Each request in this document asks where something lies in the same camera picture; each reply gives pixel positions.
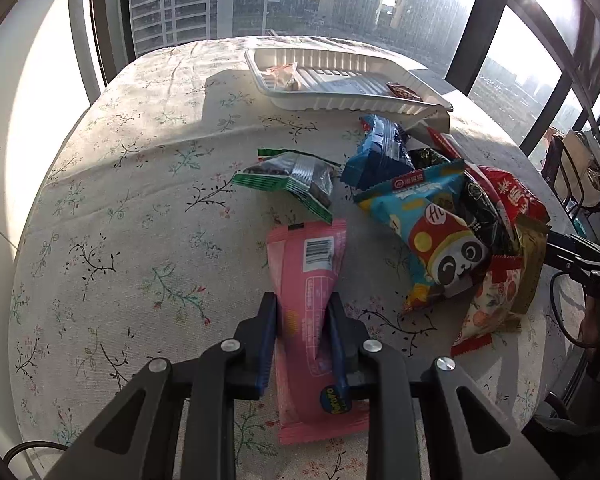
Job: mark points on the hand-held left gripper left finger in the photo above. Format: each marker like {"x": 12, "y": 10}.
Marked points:
{"x": 269, "y": 332}

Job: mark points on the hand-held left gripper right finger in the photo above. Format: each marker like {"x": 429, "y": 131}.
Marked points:
{"x": 336, "y": 337}

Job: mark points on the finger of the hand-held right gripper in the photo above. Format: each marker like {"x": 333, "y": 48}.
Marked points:
{"x": 575, "y": 246}
{"x": 567, "y": 262}

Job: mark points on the gold snack packet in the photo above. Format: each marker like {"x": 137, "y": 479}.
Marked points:
{"x": 530, "y": 270}

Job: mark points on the pink snack packet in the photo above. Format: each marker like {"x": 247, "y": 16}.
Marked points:
{"x": 307, "y": 275}

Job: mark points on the red snack packet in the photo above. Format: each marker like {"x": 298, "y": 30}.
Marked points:
{"x": 515, "y": 200}

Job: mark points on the red-white fruit print packet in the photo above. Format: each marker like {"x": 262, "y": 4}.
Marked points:
{"x": 490, "y": 305}

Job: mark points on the long black snack packet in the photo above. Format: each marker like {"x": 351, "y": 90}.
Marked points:
{"x": 485, "y": 215}

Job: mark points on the blue panda print snack packet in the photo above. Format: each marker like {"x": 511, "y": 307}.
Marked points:
{"x": 430, "y": 220}

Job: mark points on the green-edged dark snack packet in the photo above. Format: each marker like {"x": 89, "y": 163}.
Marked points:
{"x": 290, "y": 175}

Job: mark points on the dark blue snack packet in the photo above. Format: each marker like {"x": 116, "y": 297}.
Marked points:
{"x": 380, "y": 150}

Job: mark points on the white plastic tray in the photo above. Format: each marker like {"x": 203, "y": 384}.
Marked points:
{"x": 340, "y": 80}

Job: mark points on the person's right hand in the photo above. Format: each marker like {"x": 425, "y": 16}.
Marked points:
{"x": 592, "y": 322}

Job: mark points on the black chair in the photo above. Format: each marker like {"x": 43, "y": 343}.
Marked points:
{"x": 555, "y": 170}

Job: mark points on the beige bag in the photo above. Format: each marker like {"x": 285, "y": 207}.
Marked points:
{"x": 587, "y": 160}

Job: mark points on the small red-brown packet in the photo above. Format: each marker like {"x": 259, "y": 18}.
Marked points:
{"x": 402, "y": 91}

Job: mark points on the small pink candy wrapper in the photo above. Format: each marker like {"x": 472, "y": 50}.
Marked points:
{"x": 280, "y": 72}

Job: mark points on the grey high-rise building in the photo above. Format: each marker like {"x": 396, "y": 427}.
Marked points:
{"x": 190, "y": 0}

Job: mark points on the black window frame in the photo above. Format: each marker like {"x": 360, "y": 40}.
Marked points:
{"x": 485, "y": 25}

